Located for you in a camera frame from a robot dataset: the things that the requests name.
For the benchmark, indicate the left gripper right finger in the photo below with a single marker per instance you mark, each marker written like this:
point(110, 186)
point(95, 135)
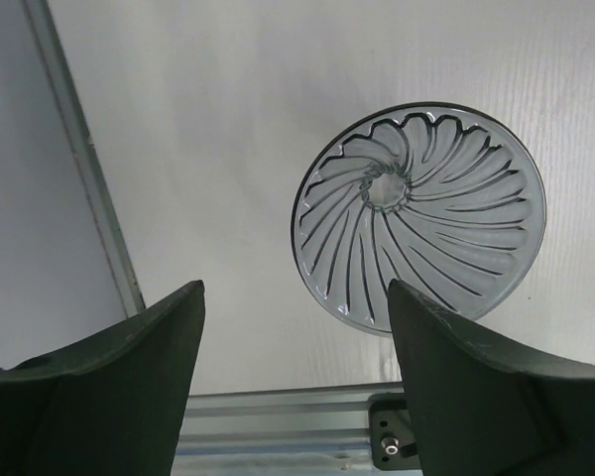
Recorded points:
point(482, 403)

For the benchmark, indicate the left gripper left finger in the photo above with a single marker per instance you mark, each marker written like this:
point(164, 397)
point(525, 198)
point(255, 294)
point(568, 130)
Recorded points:
point(109, 404)

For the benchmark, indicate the aluminium frame rail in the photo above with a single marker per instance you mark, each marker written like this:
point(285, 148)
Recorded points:
point(318, 431)

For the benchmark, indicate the clear ribbed glass dripper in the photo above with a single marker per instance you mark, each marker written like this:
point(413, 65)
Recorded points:
point(440, 196)

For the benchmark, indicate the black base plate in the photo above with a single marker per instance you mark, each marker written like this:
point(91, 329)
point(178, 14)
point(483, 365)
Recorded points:
point(392, 440)

